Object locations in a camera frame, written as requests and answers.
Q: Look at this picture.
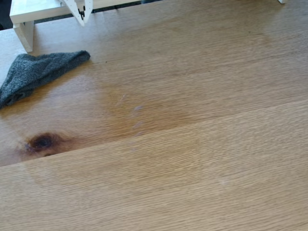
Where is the dark grey fluffy cloth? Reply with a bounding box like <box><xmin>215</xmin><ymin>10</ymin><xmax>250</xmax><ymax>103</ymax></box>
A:
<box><xmin>0</xmin><ymin>50</ymin><xmax>91</xmax><ymax>110</ymax></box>

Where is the white wooden shelf stand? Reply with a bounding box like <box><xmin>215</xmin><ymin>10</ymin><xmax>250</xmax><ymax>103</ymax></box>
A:
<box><xmin>9</xmin><ymin>0</ymin><xmax>288</xmax><ymax>53</ymax></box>

